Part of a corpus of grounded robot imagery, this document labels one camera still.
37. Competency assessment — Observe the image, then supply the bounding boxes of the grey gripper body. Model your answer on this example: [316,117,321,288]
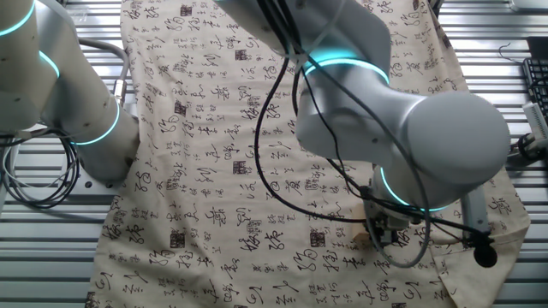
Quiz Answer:
[362,200,424,235]

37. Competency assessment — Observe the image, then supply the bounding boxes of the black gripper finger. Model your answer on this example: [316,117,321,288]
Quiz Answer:
[379,228,400,250]
[366,219,385,246]

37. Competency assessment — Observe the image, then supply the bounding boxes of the white perforated box device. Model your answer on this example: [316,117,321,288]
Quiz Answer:
[521,101,548,141]

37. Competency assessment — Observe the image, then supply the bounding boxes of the calligraphy print beige tablecloth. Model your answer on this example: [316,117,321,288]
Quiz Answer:
[85,0,532,308]

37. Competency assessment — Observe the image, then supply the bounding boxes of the black keyboard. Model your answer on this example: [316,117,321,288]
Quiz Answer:
[521,56,548,126]

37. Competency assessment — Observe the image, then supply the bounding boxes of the black monitor box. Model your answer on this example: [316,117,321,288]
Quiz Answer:
[526,35,548,60]

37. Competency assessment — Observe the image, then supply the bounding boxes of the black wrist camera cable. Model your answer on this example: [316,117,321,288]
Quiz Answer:
[362,192,487,239]

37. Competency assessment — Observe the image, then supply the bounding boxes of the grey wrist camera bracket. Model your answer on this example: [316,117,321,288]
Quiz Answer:
[460,185,492,235]

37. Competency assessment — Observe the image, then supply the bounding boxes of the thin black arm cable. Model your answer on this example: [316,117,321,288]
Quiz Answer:
[291,63,370,198]

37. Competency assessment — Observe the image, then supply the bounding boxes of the black round camera plug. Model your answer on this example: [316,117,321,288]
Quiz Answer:
[463,230,499,270]

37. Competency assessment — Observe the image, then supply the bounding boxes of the black clamp camera stand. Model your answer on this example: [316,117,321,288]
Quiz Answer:
[504,131,548,168]

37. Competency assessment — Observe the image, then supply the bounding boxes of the grey hose with metal connector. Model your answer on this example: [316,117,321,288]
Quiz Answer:
[75,37,131,109]

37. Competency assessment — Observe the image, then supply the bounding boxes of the black base cable coil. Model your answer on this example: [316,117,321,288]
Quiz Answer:
[0,127,83,210]

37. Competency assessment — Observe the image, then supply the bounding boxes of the thin white base cable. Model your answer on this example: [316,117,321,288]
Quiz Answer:
[1,139,70,192]

